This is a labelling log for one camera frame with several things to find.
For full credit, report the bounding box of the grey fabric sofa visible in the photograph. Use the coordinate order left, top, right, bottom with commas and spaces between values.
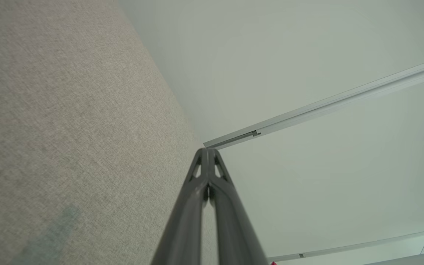
0, 0, 207, 265

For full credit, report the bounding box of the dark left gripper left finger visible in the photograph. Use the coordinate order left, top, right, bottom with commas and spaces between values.
151, 148, 209, 265

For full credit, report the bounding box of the white wall panel rail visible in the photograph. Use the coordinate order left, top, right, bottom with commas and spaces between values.
203, 55, 424, 149
267, 225, 424, 262

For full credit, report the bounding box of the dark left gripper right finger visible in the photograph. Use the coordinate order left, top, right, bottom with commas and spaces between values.
208, 148, 270, 265

